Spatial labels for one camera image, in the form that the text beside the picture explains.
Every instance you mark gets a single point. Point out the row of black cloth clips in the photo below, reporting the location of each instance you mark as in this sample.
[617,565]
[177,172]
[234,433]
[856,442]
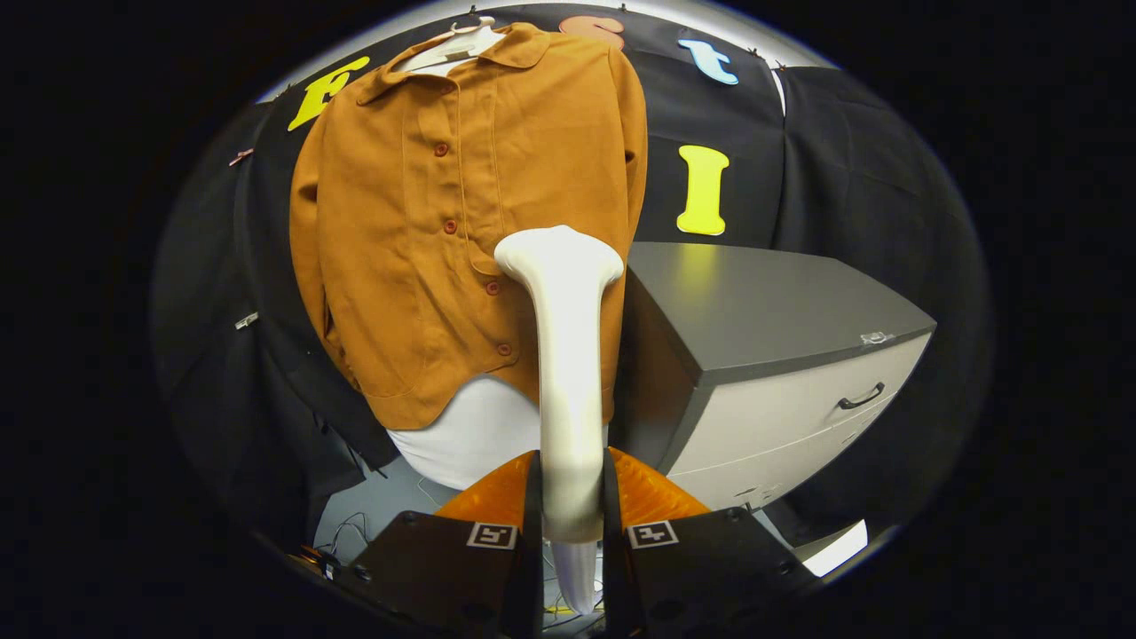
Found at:
[777,62]

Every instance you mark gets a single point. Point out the orange button-up shirt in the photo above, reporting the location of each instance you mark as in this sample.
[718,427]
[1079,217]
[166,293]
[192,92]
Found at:
[399,222]

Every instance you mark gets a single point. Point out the grey cabinet with white drawers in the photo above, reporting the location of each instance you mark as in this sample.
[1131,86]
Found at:
[754,311]

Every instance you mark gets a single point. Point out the black backdrop cloth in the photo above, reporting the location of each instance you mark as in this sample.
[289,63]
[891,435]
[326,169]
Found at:
[852,177]

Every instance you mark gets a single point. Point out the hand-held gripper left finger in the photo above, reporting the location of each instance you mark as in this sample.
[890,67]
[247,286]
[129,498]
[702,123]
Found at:
[444,577]

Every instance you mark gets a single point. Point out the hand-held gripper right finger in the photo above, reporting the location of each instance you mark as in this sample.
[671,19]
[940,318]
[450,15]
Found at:
[701,577]

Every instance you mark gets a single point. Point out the small silver clip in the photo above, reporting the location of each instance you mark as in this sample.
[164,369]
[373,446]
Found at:
[247,319]

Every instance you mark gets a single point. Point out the white garment steamer head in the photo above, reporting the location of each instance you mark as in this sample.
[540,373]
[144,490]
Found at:
[568,373]

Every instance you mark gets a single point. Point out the small red clip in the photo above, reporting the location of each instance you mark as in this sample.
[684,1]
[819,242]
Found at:
[240,157]

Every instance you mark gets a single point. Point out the white torso mannequin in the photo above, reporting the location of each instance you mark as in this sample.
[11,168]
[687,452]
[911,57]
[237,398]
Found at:
[470,435]

